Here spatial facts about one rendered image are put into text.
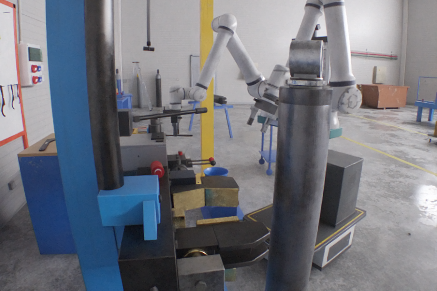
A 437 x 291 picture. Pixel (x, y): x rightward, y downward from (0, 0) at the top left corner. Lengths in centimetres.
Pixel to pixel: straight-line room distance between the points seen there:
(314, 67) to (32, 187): 221
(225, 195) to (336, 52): 96
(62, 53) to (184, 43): 1090
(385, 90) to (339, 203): 1112
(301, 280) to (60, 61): 132
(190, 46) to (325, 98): 1088
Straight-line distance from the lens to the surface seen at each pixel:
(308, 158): 105
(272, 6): 1300
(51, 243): 269
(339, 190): 220
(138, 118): 108
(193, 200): 126
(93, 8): 80
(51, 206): 248
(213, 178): 135
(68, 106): 94
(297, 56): 103
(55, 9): 96
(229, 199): 127
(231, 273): 153
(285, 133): 105
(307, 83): 102
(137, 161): 131
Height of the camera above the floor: 153
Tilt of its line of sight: 12 degrees down
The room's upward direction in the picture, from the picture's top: straight up
